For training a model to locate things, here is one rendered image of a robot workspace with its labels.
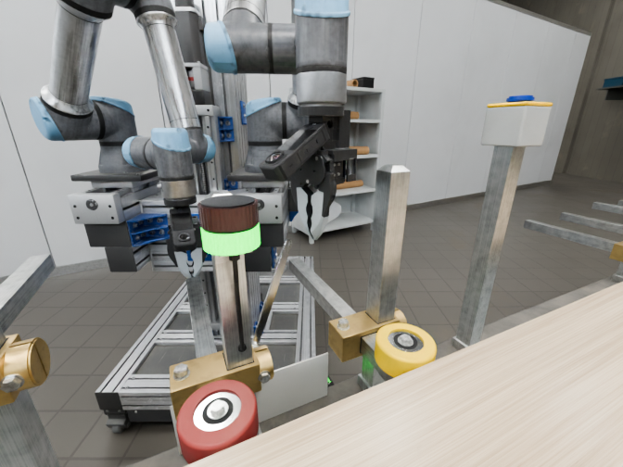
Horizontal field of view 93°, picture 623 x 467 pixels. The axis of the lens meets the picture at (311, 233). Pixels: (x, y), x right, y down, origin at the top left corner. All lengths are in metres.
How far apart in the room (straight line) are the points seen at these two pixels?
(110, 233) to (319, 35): 0.90
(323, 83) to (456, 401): 0.42
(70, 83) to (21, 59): 2.03
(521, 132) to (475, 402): 0.42
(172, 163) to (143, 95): 2.31
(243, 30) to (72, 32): 0.50
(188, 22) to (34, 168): 2.14
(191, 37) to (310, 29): 0.76
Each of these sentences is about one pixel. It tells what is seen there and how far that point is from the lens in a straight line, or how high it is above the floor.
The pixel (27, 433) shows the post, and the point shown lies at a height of 0.87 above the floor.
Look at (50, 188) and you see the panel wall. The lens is 3.09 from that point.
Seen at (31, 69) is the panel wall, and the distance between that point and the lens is 3.07.
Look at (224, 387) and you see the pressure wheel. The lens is 0.39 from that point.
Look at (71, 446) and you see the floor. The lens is 1.72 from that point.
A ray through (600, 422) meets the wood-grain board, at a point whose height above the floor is 0.90.
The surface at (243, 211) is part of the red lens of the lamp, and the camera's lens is 0.29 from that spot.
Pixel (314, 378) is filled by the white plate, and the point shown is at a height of 0.75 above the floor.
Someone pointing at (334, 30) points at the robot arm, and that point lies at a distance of 0.47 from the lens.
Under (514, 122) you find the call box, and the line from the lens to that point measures 0.62.
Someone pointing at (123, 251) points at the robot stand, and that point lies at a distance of 1.15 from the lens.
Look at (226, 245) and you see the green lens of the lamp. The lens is 0.30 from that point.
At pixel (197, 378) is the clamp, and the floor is 0.87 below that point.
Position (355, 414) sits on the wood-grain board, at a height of 0.90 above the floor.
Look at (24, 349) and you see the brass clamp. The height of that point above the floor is 0.97.
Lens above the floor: 1.18
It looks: 20 degrees down
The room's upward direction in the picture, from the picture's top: straight up
